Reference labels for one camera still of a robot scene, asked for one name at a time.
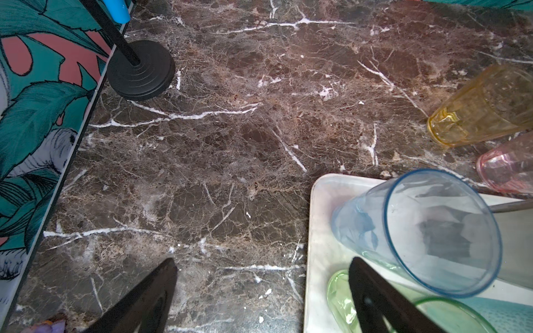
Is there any amber short glass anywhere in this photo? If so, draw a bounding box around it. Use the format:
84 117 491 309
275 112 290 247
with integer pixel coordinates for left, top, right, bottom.
427 65 532 147

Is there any light green translucent glass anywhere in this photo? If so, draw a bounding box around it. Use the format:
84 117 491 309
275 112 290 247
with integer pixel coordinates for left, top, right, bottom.
327 270 496 333

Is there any pink short glass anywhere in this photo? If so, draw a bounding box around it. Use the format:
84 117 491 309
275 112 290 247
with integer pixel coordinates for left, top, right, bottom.
476 131 532 194

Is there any teal frosted glass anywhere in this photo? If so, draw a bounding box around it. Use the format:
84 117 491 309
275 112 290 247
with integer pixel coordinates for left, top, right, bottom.
461 298 532 333

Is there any grey-blue translucent glass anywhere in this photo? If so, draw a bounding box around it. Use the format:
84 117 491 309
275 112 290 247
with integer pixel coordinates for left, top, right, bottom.
330 169 502 298

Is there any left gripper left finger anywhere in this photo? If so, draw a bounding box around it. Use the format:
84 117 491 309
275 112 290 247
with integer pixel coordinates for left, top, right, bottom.
85 258 178 332

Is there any purple small toy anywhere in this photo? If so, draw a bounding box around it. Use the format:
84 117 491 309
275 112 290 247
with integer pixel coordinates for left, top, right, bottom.
22 319 66 333

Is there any toy microphone on black stand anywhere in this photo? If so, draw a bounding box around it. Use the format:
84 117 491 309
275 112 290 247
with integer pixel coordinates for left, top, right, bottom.
81 0 176 101

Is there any dark smoky tall glass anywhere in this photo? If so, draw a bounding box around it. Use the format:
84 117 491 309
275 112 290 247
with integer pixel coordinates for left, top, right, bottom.
490 200 532 289

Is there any beige rectangular tray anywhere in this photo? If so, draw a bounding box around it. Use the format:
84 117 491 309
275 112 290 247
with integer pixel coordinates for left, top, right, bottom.
303 173 532 332

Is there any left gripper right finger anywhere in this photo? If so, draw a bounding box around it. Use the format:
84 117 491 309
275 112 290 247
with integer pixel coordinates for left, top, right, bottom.
348 257 443 332

